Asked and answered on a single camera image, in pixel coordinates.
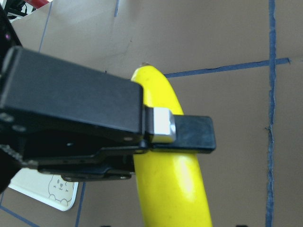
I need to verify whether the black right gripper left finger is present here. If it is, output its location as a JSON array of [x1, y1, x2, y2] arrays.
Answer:
[[0, 46, 216, 154]]

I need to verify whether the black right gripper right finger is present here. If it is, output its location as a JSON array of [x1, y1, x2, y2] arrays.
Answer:
[[21, 151, 135, 183]]

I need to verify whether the white bear tray plate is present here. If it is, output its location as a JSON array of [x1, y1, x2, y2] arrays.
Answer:
[[9, 168, 79, 211]]

